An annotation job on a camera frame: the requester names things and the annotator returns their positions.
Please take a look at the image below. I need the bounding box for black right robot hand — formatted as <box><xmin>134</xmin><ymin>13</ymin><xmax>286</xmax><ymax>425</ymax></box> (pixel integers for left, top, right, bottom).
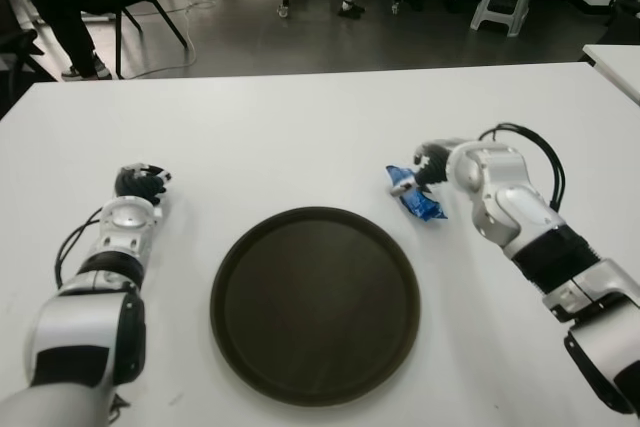
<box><xmin>388</xmin><ymin>139</ymin><xmax>464</xmax><ymax>198</ymax></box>

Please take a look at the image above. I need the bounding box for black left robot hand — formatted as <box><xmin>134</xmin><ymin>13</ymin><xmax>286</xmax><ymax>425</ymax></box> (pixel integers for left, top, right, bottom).
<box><xmin>113</xmin><ymin>162</ymin><xmax>174</xmax><ymax>207</ymax></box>

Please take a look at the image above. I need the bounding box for blue Oreo snack pack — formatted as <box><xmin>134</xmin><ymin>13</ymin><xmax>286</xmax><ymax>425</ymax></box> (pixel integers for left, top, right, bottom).
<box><xmin>384</xmin><ymin>164</ymin><xmax>448</xmax><ymax>223</ymax></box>

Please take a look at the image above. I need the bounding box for standing person in black trousers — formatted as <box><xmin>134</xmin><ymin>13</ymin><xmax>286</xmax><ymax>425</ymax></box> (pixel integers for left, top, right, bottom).
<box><xmin>19</xmin><ymin>0</ymin><xmax>114</xmax><ymax>82</ymax></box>

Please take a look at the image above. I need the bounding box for black armchair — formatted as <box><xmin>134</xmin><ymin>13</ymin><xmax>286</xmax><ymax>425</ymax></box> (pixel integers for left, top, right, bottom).
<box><xmin>0</xmin><ymin>0</ymin><xmax>57</xmax><ymax>118</ymax></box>

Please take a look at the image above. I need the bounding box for round dark brown tray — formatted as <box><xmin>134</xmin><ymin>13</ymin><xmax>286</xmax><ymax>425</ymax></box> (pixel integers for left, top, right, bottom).
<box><xmin>209</xmin><ymin>205</ymin><xmax>422</xmax><ymax>406</ymax></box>

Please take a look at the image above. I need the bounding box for white side table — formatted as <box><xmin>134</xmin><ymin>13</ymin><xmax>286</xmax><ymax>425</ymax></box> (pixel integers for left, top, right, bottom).
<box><xmin>582</xmin><ymin>44</ymin><xmax>640</xmax><ymax>105</ymax></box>

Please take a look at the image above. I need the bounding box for black office chair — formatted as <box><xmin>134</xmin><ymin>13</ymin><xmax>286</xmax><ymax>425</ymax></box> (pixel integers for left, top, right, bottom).
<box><xmin>597</xmin><ymin>0</ymin><xmax>640</xmax><ymax>46</ymax></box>

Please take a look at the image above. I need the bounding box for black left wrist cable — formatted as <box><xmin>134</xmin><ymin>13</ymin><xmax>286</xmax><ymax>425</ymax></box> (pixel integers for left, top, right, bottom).
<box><xmin>53</xmin><ymin>206</ymin><xmax>104</xmax><ymax>289</ymax></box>

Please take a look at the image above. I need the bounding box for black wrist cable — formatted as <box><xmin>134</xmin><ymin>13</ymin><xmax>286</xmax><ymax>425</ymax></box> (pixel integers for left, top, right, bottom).
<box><xmin>53</xmin><ymin>206</ymin><xmax>104</xmax><ymax>289</ymax></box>
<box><xmin>477</xmin><ymin>121</ymin><xmax>567</xmax><ymax>212</ymax></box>

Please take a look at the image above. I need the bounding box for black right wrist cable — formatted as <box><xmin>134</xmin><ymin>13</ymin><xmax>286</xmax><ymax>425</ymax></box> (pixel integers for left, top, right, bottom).
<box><xmin>477</xmin><ymin>121</ymin><xmax>567</xmax><ymax>212</ymax></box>

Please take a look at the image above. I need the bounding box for white floor cable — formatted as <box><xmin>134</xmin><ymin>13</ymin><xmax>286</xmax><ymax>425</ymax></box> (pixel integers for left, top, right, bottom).
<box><xmin>124</xmin><ymin>0</ymin><xmax>274</xmax><ymax>80</ymax></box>

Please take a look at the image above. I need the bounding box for black left elbow cable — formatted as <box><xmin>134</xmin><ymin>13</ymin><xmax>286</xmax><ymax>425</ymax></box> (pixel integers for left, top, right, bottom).
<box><xmin>106</xmin><ymin>393</ymin><xmax>132</xmax><ymax>424</ymax></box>

